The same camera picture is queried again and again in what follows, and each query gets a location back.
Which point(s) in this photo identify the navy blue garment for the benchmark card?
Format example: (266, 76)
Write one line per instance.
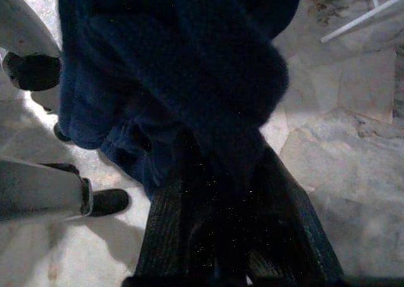
(164, 63)

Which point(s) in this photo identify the white folding chair grey seat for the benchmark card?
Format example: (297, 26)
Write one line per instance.
(363, 14)

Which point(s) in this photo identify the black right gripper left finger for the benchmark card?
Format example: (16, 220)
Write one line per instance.
(167, 230)

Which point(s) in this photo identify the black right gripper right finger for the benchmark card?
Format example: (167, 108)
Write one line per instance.
(290, 224)

